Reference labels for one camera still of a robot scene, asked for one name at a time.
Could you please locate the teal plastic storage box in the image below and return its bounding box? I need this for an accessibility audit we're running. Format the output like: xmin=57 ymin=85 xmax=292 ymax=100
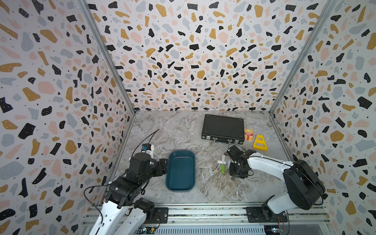
xmin=165 ymin=150 xmax=196 ymax=193

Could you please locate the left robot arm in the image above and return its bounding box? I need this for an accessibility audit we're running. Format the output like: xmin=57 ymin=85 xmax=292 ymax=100
xmin=90 ymin=152 xmax=168 ymax=235

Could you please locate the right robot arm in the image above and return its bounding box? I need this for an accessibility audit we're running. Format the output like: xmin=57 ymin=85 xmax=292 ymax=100
xmin=227 ymin=146 xmax=326 ymax=220

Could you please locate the red yellow small card box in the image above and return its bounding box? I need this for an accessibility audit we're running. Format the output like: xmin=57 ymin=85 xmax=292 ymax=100
xmin=244 ymin=129 xmax=254 ymax=142

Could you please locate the yellow triangular plastic piece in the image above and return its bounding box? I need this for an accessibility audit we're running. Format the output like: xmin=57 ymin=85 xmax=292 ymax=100
xmin=253 ymin=134 xmax=268 ymax=151

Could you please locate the black briefcase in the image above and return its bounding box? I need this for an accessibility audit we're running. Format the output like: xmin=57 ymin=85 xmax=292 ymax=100
xmin=201 ymin=114 xmax=245 ymax=145

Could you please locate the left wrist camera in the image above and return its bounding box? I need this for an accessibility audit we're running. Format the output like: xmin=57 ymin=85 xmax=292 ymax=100
xmin=141 ymin=144 xmax=154 ymax=159

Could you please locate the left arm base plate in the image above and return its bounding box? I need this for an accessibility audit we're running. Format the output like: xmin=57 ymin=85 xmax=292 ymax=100
xmin=145 ymin=207 xmax=169 ymax=224

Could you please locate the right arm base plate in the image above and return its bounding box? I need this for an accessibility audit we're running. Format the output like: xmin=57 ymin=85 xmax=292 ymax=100
xmin=246 ymin=207 xmax=288 ymax=223

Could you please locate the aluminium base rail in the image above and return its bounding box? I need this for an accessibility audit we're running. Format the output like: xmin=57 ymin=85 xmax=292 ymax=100
xmin=81 ymin=203 xmax=335 ymax=235

